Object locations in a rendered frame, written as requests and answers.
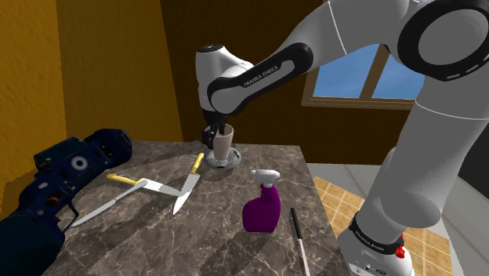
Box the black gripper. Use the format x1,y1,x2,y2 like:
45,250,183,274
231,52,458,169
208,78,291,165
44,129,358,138
201,109,230,151

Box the beige cup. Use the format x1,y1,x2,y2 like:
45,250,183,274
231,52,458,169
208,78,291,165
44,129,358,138
212,123,235,162

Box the grey saucer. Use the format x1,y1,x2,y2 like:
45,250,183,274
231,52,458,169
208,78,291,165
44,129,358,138
204,147,242,170

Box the purple spray bottle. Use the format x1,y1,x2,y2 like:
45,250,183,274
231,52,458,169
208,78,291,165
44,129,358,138
241,169,283,234

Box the silver knife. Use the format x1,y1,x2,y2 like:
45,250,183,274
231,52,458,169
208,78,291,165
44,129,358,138
71,178,149,227

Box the wooden framed window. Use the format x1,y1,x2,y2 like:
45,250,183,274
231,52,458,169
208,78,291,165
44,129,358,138
300,42,426,111

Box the dark blue appliance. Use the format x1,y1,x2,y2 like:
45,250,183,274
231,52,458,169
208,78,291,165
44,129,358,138
0,128,133,276

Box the yellow handled knife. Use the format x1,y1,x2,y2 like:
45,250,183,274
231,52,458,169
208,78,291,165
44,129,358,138
172,152,205,216
106,172,182,198

